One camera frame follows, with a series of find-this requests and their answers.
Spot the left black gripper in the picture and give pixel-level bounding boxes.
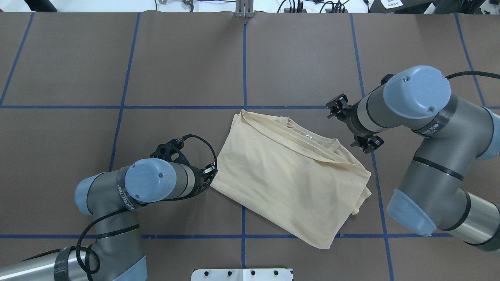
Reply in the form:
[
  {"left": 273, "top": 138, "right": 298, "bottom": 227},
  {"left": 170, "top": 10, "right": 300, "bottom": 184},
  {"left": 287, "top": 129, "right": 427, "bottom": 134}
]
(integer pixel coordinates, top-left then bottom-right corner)
[{"left": 191, "top": 164, "right": 218, "bottom": 196}]

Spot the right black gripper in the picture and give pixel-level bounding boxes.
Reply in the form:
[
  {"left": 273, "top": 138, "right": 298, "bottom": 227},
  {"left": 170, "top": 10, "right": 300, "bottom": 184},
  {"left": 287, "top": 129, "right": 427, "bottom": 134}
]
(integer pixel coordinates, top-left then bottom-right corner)
[{"left": 325, "top": 94, "right": 384, "bottom": 154}]

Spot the beige long-sleeve graphic shirt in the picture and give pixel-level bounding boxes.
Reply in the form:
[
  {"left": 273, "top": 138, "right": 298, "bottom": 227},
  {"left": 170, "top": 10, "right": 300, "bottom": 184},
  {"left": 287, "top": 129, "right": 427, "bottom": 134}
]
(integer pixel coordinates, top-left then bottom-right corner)
[{"left": 211, "top": 110, "right": 371, "bottom": 249}]

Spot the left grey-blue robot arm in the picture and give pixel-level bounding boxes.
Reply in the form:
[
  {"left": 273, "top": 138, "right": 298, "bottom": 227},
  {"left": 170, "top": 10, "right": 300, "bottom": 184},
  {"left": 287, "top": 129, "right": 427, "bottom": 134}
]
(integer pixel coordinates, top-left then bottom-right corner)
[{"left": 1, "top": 158, "right": 217, "bottom": 281}]

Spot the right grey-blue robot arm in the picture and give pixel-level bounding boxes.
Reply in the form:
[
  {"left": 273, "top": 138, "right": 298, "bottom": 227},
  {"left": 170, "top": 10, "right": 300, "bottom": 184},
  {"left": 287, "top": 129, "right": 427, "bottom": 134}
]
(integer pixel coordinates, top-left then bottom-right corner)
[{"left": 325, "top": 65, "right": 500, "bottom": 254}]

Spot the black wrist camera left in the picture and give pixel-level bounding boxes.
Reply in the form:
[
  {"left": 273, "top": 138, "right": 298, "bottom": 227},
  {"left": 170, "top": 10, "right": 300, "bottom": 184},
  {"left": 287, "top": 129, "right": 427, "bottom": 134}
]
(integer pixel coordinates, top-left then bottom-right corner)
[{"left": 150, "top": 138, "right": 189, "bottom": 164}]

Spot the white metal base plate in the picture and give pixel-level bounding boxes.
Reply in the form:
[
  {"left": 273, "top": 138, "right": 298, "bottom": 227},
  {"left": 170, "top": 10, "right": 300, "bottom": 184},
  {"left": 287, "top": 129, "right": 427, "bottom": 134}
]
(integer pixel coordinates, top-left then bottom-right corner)
[{"left": 191, "top": 268, "right": 294, "bottom": 281}]

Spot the black cable bundle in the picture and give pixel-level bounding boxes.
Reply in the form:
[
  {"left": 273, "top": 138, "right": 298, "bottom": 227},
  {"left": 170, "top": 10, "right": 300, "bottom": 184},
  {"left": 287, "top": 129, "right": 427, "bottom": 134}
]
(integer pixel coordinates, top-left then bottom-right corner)
[{"left": 277, "top": 0, "right": 350, "bottom": 14}]

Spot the grey aluminium frame post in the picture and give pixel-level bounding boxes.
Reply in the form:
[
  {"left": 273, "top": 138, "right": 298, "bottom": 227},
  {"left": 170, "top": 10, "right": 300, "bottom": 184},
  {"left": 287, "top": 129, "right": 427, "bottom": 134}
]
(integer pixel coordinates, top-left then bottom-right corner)
[{"left": 234, "top": 0, "right": 255, "bottom": 18}]

